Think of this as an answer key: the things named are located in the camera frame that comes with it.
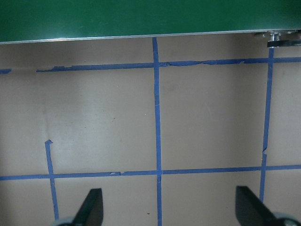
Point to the green conveyor belt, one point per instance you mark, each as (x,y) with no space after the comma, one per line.
(141,16)

